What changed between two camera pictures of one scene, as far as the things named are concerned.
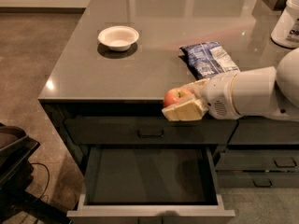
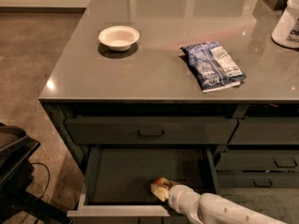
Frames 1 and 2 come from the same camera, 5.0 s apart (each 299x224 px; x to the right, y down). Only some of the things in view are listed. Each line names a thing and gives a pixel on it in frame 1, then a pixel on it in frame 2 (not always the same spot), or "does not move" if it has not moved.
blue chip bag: [206, 59] does not move
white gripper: [218, 93] to [177, 194]
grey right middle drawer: [258, 160] does not move
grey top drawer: [149, 131] does not move
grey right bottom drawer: [257, 179] does not move
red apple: [176, 94] to [163, 180]
